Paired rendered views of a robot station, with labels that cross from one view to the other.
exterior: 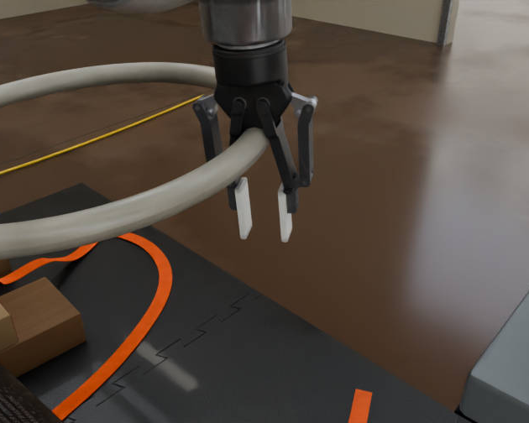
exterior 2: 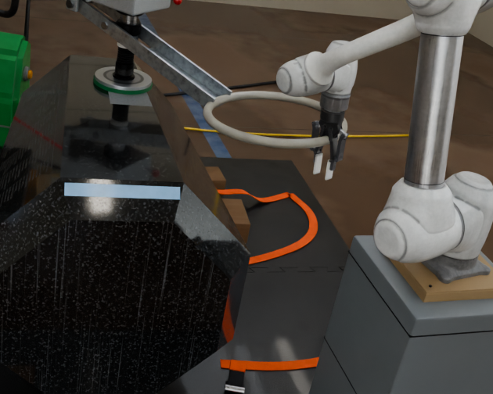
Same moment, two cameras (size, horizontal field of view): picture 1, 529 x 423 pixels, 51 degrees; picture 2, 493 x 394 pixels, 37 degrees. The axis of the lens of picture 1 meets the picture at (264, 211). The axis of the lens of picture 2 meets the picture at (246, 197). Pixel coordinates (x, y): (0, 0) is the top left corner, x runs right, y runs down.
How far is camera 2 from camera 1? 1.78 m
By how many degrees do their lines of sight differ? 23
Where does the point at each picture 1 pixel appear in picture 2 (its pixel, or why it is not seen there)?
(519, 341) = not seen: hidden behind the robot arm
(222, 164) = (307, 141)
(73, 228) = (260, 139)
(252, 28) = (330, 105)
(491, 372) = (360, 238)
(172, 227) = (333, 212)
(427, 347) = not seen: hidden behind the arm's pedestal
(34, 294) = (231, 204)
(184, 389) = (285, 288)
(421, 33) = not seen: outside the picture
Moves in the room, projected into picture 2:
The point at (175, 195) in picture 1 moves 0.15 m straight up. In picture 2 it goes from (289, 142) to (299, 97)
